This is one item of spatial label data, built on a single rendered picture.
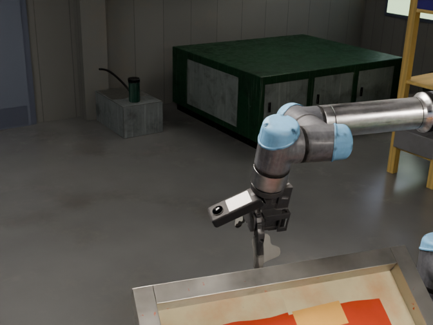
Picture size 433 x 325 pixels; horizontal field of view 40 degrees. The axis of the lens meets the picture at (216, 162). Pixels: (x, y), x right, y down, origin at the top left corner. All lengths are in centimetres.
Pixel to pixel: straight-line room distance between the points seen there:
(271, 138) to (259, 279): 27
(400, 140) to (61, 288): 337
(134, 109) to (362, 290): 544
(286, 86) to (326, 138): 504
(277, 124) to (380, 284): 40
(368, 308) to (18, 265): 333
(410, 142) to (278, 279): 463
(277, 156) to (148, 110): 550
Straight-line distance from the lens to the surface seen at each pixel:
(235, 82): 636
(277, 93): 617
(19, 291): 406
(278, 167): 118
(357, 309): 126
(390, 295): 130
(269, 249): 131
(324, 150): 120
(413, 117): 143
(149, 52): 763
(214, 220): 125
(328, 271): 123
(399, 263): 131
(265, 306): 119
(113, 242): 449
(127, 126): 656
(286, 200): 128
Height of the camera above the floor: 218
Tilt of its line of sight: 22 degrees down
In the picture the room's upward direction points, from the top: 1 degrees clockwise
